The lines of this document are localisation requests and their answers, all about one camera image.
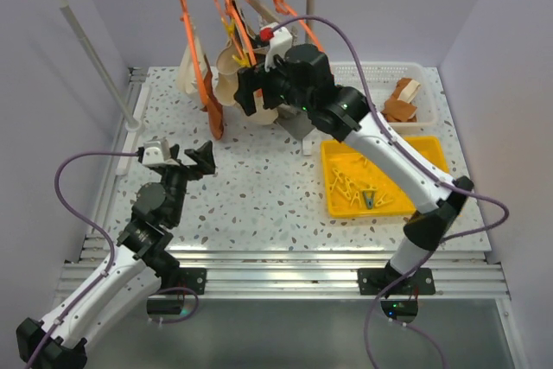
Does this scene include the orange hanging underwear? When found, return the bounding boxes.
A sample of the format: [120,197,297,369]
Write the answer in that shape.
[200,54,225,140]

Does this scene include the aluminium rail frame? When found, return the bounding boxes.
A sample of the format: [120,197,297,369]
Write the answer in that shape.
[55,67,509,302]

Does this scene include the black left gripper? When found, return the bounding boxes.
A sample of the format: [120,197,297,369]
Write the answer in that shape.
[157,141,214,225]

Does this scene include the teal clothespin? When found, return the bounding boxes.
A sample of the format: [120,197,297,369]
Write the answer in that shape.
[362,189,376,210]

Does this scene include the grey hanging underwear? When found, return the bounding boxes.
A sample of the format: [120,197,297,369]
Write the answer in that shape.
[252,1,315,141]

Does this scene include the white plastic basket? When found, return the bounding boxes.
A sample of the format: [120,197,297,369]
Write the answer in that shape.
[327,60,438,135]

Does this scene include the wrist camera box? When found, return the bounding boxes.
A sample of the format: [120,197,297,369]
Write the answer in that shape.
[138,137,171,168]
[259,23,293,72]

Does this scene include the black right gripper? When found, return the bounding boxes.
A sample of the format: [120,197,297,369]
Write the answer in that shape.
[234,56,313,117]

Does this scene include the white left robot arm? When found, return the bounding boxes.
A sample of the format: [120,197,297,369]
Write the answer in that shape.
[16,139,216,368]

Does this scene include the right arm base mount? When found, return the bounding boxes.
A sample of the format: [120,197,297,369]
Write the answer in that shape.
[357,268,436,323]

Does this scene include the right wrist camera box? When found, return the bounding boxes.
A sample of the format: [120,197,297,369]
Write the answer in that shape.
[259,23,293,72]

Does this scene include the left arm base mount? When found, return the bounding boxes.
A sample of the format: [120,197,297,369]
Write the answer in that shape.
[146,267,207,317]

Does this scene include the beige hanging underwear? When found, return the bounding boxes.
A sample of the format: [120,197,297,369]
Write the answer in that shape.
[175,24,207,105]

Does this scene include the yellow clothespin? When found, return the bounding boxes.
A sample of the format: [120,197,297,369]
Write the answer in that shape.
[221,18,238,39]
[232,54,251,67]

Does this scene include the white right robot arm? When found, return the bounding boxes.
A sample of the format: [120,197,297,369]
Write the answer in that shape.
[234,44,474,294]

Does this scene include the pile of cream clothespins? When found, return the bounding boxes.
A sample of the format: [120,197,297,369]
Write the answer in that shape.
[328,163,395,211]

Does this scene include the orange hanger with clothes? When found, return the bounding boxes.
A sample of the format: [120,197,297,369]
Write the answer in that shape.
[179,0,208,107]

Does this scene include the yellow plastic tray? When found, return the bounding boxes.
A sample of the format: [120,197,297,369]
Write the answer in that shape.
[320,136,450,219]

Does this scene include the brown and cream underwear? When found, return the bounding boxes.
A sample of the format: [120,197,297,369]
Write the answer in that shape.
[381,78,422,123]

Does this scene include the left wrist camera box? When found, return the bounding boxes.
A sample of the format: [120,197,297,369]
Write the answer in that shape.
[138,137,171,168]

